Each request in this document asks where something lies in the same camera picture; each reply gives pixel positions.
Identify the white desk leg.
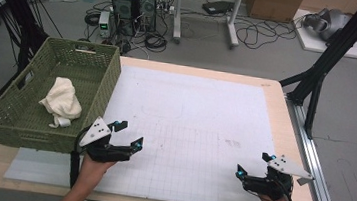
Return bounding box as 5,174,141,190
171,0,186,44
223,0,245,50

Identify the white power supply unit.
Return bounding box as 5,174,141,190
97,10,113,39

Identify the cream printed towel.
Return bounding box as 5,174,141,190
36,75,86,131

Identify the white floor board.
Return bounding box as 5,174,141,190
290,8,357,60

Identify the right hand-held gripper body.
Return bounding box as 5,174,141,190
241,151,316,201

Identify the thick black gripper cable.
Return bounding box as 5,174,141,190
67,126,89,190

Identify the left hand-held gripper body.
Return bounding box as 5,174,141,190
74,113,137,167

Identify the white grid mat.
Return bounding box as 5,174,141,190
3,53,300,201

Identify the black flat device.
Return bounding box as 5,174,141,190
201,0,235,18

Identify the green woven basket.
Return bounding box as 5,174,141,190
0,30,125,159

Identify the coiled black cable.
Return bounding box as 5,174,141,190
143,31,169,54

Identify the small grey bracket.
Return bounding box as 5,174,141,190
295,176,310,188

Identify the large black computer tower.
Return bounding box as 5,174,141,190
107,0,140,38

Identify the black floor cable tangle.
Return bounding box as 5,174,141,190
231,15,299,54

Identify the aluminium rail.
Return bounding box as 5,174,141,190
276,98,357,201

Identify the person's left hand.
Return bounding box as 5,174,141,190
76,153,118,187

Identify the brown cardboard box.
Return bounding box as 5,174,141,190
244,0,306,25

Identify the white power strip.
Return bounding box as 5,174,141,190
155,3,176,16

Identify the grey headset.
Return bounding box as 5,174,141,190
302,5,353,44

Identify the slim black computer tower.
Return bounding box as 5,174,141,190
135,0,160,34

